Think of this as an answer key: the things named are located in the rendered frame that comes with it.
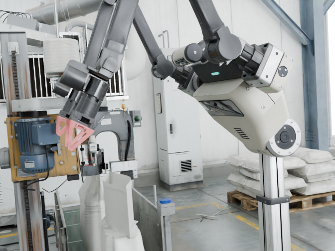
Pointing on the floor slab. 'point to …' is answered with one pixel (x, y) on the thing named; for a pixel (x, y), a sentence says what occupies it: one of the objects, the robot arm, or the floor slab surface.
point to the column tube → (37, 224)
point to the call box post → (167, 233)
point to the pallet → (252, 203)
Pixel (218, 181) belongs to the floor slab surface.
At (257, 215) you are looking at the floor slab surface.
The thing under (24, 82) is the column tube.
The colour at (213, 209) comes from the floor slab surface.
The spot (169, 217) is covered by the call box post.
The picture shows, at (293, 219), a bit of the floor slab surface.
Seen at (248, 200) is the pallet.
